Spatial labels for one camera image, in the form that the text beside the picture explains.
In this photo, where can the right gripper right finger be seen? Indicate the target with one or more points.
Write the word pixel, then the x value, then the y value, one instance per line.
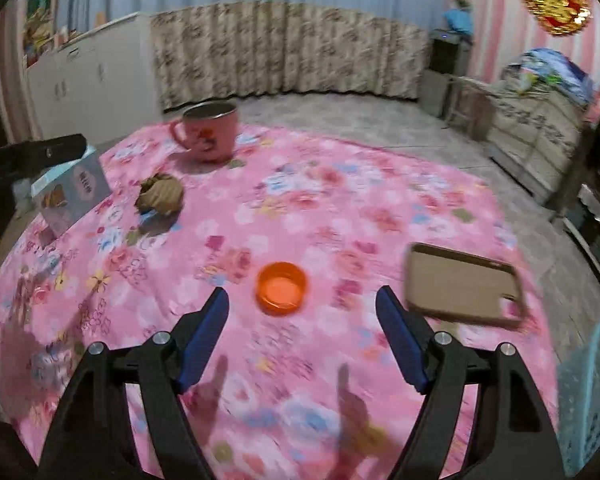
pixel 511 435

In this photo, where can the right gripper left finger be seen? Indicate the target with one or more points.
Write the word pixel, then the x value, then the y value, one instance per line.
pixel 91 437

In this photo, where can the turquoise plastic trash basket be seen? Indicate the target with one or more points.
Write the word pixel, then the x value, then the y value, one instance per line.
pixel 579 405

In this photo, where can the light blue carton box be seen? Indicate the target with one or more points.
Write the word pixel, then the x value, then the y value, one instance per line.
pixel 67 192

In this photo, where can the white cabinet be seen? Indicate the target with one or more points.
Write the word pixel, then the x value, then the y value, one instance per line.
pixel 101 84

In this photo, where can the orange plastic cap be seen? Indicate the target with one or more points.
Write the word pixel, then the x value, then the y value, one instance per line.
pixel 281 288

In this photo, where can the brown phone case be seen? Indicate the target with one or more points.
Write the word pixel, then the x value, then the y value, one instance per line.
pixel 459 287

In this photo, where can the pink floral tablecloth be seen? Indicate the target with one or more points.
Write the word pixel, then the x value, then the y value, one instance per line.
pixel 301 232

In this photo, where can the pink metal mug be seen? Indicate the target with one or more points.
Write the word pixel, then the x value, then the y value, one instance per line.
pixel 207 131

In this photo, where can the blue floral curtain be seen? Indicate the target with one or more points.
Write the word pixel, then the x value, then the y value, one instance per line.
pixel 204 49

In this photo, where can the cloth covered furniture pile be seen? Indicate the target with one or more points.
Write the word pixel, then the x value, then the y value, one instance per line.
pixel 539 104

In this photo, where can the small wooden stool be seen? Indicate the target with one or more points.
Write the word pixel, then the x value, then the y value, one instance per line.
pixel 472 104

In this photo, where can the black water dispenser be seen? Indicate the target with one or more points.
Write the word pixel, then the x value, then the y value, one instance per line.
pixel 449 57

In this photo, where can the red gold heart decoration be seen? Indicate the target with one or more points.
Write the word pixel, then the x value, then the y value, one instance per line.
pixel 560 17

